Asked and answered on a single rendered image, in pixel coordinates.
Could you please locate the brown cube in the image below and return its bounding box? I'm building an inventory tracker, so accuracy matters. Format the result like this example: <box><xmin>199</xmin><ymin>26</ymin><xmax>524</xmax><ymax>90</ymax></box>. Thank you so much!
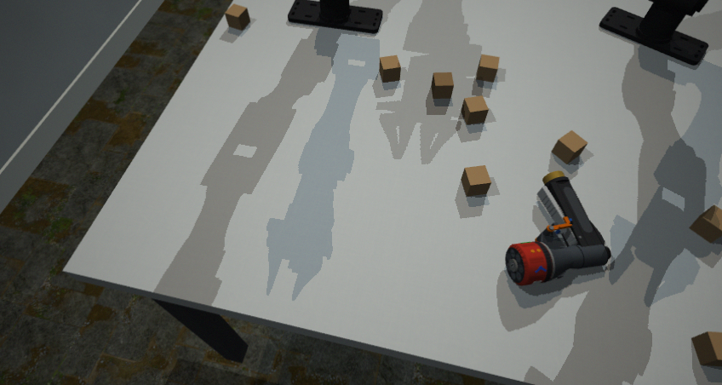
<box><xmin>225</xmin><ymin>4</ymin><xmax>250</xmax><ymax>31</ymax></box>
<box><xmin>689</xmin><ymin>205</ymin><xmax>722</xmax><ymax>244</ymax></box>
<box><xmin>552</xmin><ymin>130</ymin><xmax>587</xmax><ymax>164</ymax></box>
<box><xmin>476</xmin><ymin>55</ymin><xmax>500</xmax><ymax>83</ymax></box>
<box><xmin>379</xmin><ymin>55</ymin><xmax>401</xmax><ymax>83</ymax></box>
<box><xmin>431</xmin><ymin>72</ymin><xmax>454</xmax><ymax>99</ymax></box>
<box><xmin>461</xmin><ymin>95</ymin><xmax>489</xmax><ymax>125</ymax></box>
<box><xmin>461</xmin><ymin>165</ymin><xmax>491</xmax><ymax>197</ymax></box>
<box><xmin>691</xmin><ymin>331</ymin><xmax>722</xmax><ymax>366</ymax></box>

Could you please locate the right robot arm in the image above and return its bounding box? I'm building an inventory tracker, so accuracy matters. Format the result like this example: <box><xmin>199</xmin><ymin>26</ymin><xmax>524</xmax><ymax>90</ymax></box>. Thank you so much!
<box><xmin>288</xmin><ymin>0</ymin><xmax>383</xmax><ymax>34</ymax></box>

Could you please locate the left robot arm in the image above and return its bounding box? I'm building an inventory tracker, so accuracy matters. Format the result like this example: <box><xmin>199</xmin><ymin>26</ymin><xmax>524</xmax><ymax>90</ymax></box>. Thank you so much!
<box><xmin>599</xmin><ymin>0</ymin><xmax>708</xmax><ymax>66</ymax></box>

